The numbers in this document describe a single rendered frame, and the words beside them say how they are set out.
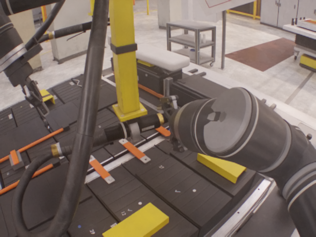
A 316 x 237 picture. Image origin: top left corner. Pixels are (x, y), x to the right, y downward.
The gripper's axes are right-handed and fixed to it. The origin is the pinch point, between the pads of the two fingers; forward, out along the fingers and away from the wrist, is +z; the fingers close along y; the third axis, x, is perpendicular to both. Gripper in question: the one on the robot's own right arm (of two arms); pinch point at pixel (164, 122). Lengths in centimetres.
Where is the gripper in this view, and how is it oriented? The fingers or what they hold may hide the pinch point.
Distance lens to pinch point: 66.6
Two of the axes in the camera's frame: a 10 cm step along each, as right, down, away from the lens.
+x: 9.0, -2.7, 3.4
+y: 2.5, 9.6, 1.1
